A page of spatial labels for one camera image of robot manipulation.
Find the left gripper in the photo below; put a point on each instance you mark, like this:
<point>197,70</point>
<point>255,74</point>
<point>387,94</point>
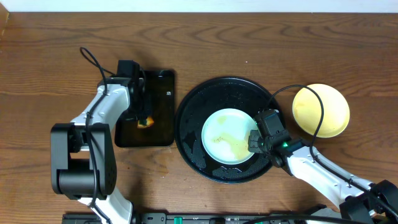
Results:
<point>142,109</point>

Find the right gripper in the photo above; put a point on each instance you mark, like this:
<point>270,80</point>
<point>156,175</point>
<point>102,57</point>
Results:
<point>254,142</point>

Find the orange green sponge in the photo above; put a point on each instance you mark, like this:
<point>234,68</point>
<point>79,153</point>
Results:
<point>145,123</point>

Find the light green front plate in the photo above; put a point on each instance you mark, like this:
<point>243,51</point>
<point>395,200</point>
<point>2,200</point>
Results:
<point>225,135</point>

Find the yellow plate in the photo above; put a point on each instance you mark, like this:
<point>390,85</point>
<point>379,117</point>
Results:
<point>321,106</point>

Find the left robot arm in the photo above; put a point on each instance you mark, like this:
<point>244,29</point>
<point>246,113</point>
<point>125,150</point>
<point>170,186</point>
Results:
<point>83,164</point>

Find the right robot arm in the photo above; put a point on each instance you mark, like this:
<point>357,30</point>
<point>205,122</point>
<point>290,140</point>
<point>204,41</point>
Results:
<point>359,200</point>

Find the black rectangular water tray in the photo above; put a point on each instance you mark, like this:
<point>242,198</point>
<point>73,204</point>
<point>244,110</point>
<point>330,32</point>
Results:
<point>160,84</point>

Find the black round tray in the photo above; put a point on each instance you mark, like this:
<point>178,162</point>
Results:
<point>205,99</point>

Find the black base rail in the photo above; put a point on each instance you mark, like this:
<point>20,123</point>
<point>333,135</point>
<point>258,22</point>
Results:
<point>162,218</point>

